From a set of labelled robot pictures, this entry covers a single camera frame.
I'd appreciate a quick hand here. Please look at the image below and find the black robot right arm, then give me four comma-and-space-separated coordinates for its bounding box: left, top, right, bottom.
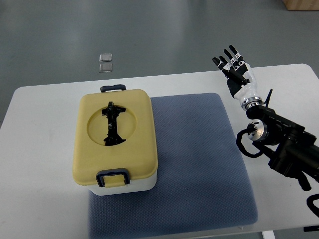
236, 97, 319, 191

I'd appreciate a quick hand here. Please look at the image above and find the white storage box base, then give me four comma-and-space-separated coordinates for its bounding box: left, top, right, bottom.
87, 171, 157, 196

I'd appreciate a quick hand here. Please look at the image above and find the brown cardboard box corner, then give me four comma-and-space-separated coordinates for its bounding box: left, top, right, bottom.
282, 0, 319, 11

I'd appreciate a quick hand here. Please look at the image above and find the yellow storage box lid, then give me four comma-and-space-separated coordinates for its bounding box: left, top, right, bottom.
72, 89, 158, 189

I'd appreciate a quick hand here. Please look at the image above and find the white table leg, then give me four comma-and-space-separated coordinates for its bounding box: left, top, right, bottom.
261, 231, 276, 239

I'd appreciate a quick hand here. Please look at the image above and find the blue grey fabric mat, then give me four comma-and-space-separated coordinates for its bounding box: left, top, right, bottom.
88, 93, 258, 239

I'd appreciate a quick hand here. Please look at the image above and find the lower clear floor tile marker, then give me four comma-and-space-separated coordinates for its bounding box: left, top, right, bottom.
99, 62, 113, 73

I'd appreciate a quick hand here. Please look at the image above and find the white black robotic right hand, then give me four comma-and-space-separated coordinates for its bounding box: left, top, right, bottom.
212, 45, 263, 111

